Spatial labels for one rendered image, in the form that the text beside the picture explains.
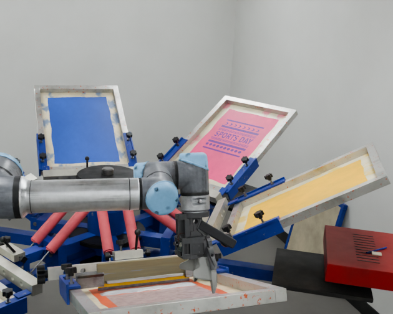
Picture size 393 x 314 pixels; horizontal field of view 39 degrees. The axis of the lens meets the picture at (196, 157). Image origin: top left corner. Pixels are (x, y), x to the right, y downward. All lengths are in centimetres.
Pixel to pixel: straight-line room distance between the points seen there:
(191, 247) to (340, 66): 327
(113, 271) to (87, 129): 180
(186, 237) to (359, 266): 132
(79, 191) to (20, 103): 482
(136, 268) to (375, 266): 109
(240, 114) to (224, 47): 275
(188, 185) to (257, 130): 219
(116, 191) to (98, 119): 261
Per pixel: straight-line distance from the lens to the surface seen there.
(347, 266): 259
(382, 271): 261
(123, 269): 214
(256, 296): 167
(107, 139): 374
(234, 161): 340
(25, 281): 245
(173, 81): 628
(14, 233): 317
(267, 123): 360
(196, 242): 142
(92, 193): 127
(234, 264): 285
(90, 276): 211
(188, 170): 140
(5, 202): 128
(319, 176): 289
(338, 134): 453
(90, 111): 391
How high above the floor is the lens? 221
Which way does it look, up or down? 16 degrees down
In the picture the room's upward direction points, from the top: 3 degrees clockwise
